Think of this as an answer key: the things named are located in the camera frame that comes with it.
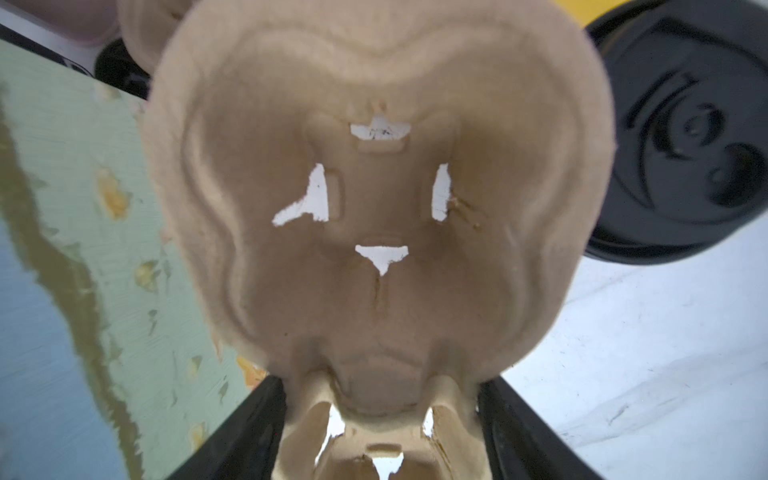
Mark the yellow napkin stack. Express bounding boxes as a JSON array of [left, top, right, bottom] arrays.
[[554, 0, 629, 27]]

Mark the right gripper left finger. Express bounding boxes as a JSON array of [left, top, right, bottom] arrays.
[[169, 376, 287, 480]]

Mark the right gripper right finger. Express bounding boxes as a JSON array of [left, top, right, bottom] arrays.
[[478, 377, 601, 480]]

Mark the single brown pulp carrier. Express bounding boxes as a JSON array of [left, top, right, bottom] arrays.
[[119, 1, 616, 479]]

